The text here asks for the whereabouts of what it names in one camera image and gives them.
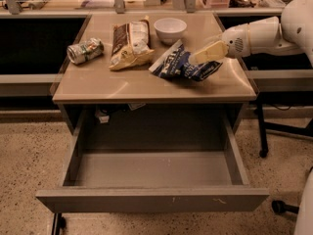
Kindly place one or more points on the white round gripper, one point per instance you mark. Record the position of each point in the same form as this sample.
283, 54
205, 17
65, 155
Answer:
235, 43

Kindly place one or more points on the blue chip bag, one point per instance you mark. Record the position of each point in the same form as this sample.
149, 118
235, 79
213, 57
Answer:
175, 63

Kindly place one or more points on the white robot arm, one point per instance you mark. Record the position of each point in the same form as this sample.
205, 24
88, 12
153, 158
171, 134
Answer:
291, 34

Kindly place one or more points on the brown and white snack bag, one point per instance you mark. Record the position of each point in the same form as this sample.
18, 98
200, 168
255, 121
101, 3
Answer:
131, 45

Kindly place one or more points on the grey cabinet with tan top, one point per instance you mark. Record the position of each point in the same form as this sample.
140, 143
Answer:
95, 83

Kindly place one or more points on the white tag under cabinet top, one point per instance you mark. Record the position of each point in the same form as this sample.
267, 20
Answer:
101, 115

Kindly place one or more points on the grey open top drawer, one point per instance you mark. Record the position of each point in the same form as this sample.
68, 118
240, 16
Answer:
154, 161

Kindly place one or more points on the white bowl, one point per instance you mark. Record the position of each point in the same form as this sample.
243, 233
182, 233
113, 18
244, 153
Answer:
169, 30

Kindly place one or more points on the black stand leg with caster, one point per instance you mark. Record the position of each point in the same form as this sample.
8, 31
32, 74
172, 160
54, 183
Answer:
275, 99

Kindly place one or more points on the crushed green soda can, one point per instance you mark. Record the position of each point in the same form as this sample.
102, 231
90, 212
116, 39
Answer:
85, 51

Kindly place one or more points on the black chair base leg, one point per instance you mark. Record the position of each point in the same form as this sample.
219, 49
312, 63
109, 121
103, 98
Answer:
281, 207

